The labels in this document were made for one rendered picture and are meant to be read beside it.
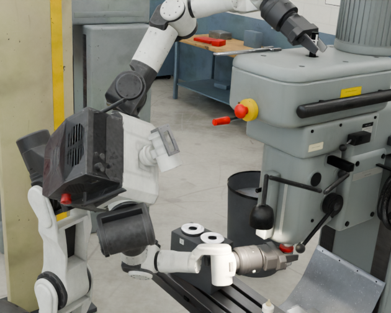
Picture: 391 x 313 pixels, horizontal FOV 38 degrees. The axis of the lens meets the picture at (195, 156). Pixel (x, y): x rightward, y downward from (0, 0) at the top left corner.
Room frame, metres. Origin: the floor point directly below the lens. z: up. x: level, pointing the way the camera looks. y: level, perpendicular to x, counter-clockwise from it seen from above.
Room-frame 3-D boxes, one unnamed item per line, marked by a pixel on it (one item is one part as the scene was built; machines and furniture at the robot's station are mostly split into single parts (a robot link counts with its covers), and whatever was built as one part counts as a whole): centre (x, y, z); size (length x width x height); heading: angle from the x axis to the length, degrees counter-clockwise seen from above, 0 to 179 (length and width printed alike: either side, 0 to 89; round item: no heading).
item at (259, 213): (1.47, -0.20, 1.46); 0.07 x 0.07 x 0.06
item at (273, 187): (1.57, -0.23, 1.45); 0.04 x 0.04 x 0.21; 39
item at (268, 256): (1.61, -0.23, 1.24); 0.13 x 0.12 x 0.10; 23
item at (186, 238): (1.95, -0.05, 1.03); 0.22 x 0.12 x 0.20; 50
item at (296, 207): (1.64, -0.32, 1.47); 0.21 x 0.19 x 0.32; 39
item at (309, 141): (1.67, -0.35, 1.68); 0.34 x 0.24 x 0.10; 129
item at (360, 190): (1.76, -0.47, 1.47); 0.24 x 0.19 x 0.26; 39
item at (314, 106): (1.55, -0.43, 1.79); 0.45 x 0.04 x 0.04; 129
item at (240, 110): (1.48, -0.12, 1.76); 0.04 x 0.03 x 0.04; 39
